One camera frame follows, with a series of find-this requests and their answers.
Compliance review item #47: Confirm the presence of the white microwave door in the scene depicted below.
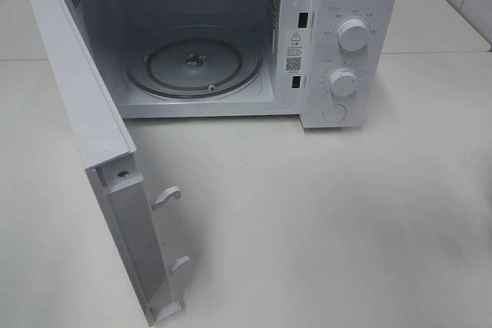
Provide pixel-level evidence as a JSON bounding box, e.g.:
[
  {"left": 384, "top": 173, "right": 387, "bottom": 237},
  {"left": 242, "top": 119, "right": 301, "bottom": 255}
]
[{"left": 30, "top": 0, "right": 190, "bottom": 326}]

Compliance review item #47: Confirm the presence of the round white door button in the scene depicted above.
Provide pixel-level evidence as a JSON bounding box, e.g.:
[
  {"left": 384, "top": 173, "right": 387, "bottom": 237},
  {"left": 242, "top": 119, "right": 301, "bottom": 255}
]
[{"left": 323, "top": 104, "right": 347, "bottom": 124}]

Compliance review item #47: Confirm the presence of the glass microwave turntable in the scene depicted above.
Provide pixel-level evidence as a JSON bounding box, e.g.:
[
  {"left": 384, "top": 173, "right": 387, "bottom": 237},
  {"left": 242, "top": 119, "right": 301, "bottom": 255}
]
[{"left": 125, "top": 25, "right": 264, "bottom": 100}]

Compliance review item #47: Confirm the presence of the white warning label sticker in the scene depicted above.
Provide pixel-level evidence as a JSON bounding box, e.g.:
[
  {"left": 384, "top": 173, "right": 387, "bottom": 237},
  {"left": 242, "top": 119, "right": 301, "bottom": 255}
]
[{"left": 281, "top": 28, "right": 309, "bottom": 74}]

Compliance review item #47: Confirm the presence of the lower white timer knob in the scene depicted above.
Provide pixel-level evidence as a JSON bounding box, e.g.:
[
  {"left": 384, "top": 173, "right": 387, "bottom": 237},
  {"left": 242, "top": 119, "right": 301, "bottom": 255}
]
[{"left": 329, "top": 68, "right": 357, "bottom": 97}]

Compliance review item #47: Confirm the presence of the white microwave oven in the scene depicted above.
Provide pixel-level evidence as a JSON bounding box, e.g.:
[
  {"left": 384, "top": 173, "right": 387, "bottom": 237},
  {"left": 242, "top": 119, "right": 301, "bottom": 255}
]
[{"left": 71, "top": 0, "right": 395, "bottom": 129}]

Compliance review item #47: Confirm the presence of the upper white power knob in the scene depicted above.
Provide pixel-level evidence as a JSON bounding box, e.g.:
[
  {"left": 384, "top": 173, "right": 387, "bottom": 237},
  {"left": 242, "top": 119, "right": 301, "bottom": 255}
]
[{"left": 337, "top": 17, "right": 370, "bottom": 51}]

